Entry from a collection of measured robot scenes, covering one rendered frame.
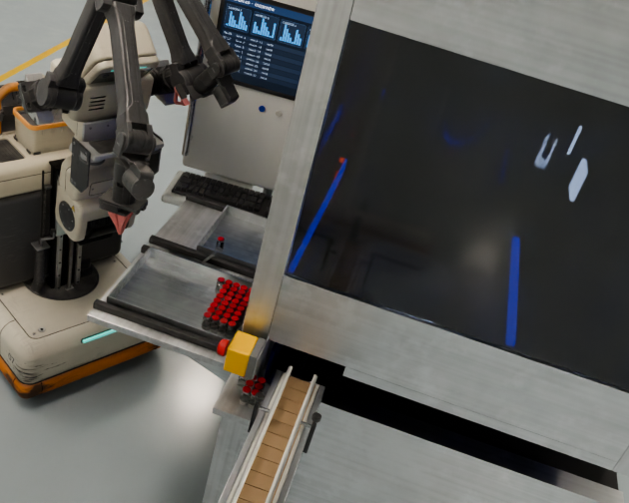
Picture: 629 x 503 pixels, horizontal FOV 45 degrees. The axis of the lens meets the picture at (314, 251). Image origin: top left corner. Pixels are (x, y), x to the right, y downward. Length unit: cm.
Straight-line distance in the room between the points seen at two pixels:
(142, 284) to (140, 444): 91
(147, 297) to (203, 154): 87
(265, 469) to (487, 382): 53
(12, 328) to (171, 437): 68
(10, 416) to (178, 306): 107
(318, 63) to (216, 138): 134
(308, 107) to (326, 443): 90
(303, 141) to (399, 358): 56
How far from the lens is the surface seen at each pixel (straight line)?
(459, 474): 200
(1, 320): 294
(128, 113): 184
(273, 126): 271
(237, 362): 179
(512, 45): 143
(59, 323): 291
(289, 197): 161
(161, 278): 217
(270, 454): 171
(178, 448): 290
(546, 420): 186
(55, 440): 291
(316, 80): 150
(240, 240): 238
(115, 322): 202
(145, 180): 179
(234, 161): 280
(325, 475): 210
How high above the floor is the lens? 222
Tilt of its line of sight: 34 degrees down
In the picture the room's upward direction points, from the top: 16 degrees clockwise
